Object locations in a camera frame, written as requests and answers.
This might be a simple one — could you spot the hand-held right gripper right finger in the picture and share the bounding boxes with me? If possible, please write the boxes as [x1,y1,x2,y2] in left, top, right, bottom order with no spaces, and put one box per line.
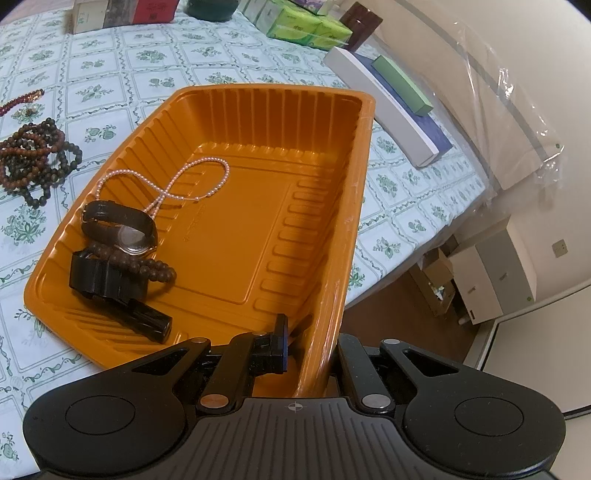
[336,333,462,413]

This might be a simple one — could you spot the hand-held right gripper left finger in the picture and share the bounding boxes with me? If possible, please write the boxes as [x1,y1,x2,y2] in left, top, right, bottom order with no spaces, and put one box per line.
[129,314,296,414]

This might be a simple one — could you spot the orange plastic tray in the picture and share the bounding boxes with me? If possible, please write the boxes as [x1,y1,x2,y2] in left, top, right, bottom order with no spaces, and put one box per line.
[24,84,376,398]

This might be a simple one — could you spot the single brown bead bracelet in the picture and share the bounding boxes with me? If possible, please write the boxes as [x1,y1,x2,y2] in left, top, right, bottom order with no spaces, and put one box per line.
[85,241,177,283]

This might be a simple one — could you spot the dark strap wristwatch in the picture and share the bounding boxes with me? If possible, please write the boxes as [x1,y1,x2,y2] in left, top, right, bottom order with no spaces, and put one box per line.
[82,200,158,256]

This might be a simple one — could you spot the black ribbed strap watch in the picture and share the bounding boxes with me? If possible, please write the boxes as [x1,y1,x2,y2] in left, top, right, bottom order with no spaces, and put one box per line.
[69,249,174,343]

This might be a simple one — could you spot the pearl necklace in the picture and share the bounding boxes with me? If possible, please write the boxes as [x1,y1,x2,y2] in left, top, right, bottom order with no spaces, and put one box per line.
[97,157,230,217]

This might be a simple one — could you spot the pile of wooden bead bracelets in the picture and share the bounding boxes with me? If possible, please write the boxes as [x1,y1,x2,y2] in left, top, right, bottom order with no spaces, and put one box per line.
[0,117,83,209]

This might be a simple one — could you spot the red bead bracelet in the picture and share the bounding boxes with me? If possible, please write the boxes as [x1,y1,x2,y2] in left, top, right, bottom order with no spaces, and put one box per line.
[0,89,45,116]

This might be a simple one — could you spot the brown cardboard box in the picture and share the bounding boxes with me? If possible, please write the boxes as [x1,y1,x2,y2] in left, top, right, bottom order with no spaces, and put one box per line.
[409,235,462,317]

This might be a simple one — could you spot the large white carton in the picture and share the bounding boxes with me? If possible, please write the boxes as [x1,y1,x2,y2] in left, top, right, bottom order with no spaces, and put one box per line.
[448,217,539,324]

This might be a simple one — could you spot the flat purple box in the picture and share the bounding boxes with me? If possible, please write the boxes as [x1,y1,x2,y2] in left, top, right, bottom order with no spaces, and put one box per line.
[355,53,453,155]

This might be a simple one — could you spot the long white box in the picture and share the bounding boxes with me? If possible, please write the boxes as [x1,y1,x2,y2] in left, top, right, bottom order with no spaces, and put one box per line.
[323,47,439,168]

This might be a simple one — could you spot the long green box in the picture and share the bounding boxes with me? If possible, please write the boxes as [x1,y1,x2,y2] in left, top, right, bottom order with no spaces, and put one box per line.
[372,55,434,116]

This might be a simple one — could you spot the plastic wrapped white headboard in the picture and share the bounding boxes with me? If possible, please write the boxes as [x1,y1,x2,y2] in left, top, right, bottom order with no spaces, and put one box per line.
[369,0,568,190]

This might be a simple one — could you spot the green tissue packs bundle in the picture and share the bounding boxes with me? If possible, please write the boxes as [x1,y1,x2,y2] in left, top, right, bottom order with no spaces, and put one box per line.
[242,0,354,51]

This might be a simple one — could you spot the dark green glass jar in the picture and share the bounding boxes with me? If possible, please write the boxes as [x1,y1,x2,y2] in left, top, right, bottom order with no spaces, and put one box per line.
[185,0,238,21]

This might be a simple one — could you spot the red box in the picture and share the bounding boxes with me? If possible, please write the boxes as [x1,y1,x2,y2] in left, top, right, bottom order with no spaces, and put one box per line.
[131,0,178,24]

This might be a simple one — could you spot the black white patterned box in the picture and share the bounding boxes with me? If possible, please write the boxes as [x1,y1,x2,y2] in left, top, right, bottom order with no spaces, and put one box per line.
[104,0,134,26]

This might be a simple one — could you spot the white cardboard box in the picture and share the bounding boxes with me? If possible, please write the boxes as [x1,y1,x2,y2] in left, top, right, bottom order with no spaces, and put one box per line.
[71,0,109,33]

